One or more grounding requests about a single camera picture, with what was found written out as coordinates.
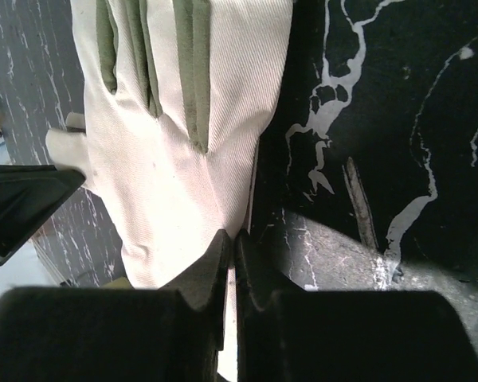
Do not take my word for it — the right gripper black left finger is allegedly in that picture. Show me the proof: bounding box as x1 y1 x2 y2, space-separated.
0 230 229 381

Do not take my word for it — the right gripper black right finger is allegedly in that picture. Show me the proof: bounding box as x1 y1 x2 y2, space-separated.
234 231 478 381

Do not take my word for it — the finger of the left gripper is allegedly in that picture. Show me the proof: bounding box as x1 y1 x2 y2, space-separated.
0 165 84 267

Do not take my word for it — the grey cuffed glove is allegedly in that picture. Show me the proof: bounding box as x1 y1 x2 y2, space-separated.
45 1 293 288

